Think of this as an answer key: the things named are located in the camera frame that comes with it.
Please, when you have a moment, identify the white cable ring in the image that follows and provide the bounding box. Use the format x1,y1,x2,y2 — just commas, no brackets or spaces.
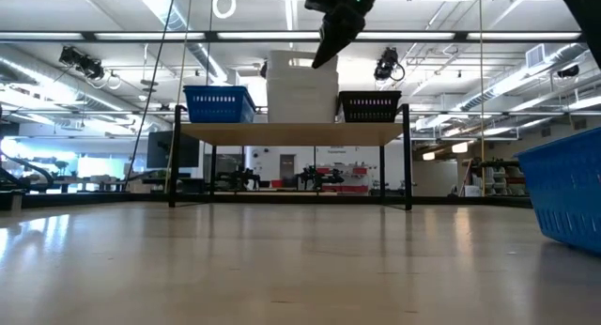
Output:
211,0,238,21

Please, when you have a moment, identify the white rack with red bins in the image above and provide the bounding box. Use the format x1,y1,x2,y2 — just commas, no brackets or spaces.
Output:
314,162,377,195

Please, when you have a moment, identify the black ceiling camera rig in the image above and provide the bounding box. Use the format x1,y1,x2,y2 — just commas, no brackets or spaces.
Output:
58,45,106,81
373,46,407,83

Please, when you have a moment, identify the black computer monitor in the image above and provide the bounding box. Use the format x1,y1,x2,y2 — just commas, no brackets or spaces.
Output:
146,130,201,170

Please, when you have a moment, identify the black plastic basket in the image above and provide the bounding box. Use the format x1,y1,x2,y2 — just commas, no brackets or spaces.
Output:
337,90,404,124

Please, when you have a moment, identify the black overhead light bar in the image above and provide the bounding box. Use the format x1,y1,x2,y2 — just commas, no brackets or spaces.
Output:
0,30,586,44

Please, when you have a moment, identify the grey door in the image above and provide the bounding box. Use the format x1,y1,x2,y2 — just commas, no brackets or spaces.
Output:
279,153,297,181

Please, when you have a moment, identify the wooden shelf with black legs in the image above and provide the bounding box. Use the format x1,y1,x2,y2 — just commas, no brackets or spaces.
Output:
167,103,414,211

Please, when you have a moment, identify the thin black hanging cable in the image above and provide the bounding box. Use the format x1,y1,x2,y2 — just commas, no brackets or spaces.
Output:
123,0,178,191

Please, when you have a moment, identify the beige hanging rope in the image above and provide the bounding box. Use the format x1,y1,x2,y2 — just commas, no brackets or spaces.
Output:
162,0,194,194

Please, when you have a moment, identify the storage rack with containers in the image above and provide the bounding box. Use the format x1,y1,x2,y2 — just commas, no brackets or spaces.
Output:
462,158,530,198

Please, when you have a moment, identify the blue plastic basket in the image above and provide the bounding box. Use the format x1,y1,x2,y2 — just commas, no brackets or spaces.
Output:
514,126,601,256
182,85,257,125

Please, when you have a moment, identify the white plastic basket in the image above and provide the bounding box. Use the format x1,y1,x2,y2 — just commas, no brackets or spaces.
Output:
266,82,340,125

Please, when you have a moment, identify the silver ventilation duct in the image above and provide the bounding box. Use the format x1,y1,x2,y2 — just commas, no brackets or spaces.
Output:
0,42,173,129
457,41,591,114

